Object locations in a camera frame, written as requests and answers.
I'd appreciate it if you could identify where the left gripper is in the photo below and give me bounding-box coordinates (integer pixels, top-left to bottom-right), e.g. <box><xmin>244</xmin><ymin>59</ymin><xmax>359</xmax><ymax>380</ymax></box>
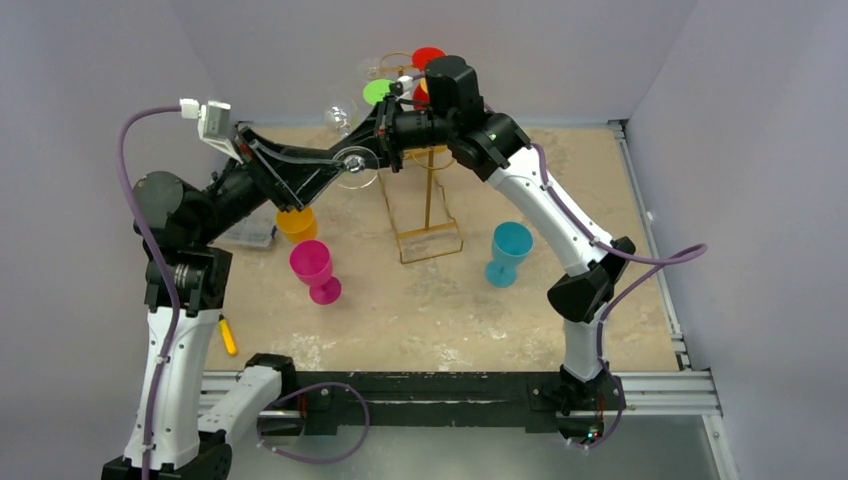
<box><xmin>193</xmin><ymin>126</ymin><xmax>344</xmax><ymax>245</ymax></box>

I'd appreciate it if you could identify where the clear wine glass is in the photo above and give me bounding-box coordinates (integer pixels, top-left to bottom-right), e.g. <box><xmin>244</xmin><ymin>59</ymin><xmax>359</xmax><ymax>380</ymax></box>
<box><xmin>323</xmin><ymin>98</ymin><xmax>377</xmax><ymax>190</ymax></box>
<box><xmin>356</xmin><ymin>57</ymin><xmax>384</xmax><ymax>84</ymax></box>

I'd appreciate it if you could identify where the pink wine glass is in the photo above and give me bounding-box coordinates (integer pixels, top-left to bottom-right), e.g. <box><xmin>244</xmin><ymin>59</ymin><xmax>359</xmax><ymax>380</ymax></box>
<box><xmin>289</xmin><ymin>240</ymin><xmax>342</xmax><ymax>305</ymax></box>

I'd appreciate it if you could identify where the blue wine glass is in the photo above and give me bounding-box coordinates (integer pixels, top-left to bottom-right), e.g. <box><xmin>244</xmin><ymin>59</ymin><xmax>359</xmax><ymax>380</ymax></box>
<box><xmin>484</xmin><ymin>221</ymin><xmax>534</xmax><ymax>288</ymax></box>

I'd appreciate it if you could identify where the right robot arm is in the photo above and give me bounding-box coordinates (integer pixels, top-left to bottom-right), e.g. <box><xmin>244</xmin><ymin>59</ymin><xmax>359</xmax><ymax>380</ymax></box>
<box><xmin>337</xmin><ymin>55</ymin><xmax>635</xmax><ymax>407</ymax></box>

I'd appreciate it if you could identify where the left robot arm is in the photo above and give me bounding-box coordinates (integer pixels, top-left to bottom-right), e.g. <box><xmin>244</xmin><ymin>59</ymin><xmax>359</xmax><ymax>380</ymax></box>
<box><xmin>101</xmin><ymin>128</ymin><xmax>345</xmax><ymax>479</ymax></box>

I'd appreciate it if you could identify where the green wine glass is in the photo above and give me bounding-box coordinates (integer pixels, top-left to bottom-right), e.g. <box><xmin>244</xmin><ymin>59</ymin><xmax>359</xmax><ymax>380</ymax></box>
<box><xmin>361</xmin><ymin>78</ymin><xmax>396</xmax><ymax>106</ymax></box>

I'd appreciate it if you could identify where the red wine glass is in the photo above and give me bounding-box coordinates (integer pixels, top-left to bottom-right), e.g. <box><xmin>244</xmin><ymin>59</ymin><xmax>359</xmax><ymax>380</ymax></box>
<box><xmin>412</xmin><ymin>46</ymin><xmax>446</xmax><ymax>110</ymax></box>

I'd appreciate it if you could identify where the clear plastic organizer box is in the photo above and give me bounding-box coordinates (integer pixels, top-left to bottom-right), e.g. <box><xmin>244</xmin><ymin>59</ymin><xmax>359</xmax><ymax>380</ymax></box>
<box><xmin>218</xmin><ymin>211</ymin><xmax>276</xmax><ymax>248</ymax></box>

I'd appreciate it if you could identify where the gold wire glass rack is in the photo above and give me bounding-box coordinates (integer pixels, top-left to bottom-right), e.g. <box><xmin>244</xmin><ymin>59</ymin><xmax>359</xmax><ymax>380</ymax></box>
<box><xmin>377</xmin><ymin>49</ymin><xmax>464</xmax><ymax>265</ymax></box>

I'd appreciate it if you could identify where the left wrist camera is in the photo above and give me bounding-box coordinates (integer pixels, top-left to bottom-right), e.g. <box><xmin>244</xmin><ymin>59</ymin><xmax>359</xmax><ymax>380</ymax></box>
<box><xmin>179</xmin><ymin>98</ymin><xmax>242</xmax><ymax>163</ymax></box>

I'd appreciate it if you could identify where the yellow handled screwdriver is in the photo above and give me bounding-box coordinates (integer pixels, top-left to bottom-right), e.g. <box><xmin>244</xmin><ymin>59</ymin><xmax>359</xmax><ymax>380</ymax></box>
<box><xmin>218</xmin><ymin>315</ymin><xmax>239</xmax><ymax>356</ymax></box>

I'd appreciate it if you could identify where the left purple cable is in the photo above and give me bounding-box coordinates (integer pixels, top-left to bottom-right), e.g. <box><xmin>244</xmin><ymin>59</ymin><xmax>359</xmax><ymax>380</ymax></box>
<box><xmin>117</xmin><ymin>104</ymin><xmax>190</xmax><ymax>480</ymax></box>

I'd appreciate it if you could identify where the purple cable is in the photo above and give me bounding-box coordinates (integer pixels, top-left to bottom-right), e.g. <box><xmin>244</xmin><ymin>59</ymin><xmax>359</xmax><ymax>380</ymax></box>
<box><xmin>117</xmin><ymin>104</ymin><xmax>190</xmax><ymax>480</ymax></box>
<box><xmin>483</xmin><ymin>102</ymin><xmax>709</xmax><ymax>372</ymax></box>

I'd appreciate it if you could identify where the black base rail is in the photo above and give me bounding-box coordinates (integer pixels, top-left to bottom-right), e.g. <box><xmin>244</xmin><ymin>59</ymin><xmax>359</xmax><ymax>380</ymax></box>
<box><xmin>258</xmin><ymin>371</ymin><xmax>626</xmax><ymax>443</ymax></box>

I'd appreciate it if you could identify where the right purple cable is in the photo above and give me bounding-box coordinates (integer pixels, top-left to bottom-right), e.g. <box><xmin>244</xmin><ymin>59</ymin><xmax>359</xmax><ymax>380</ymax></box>
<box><xmin>483</xmin><ymin>102</ymin><xmax>709</xmax><ymax>372</ymax></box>

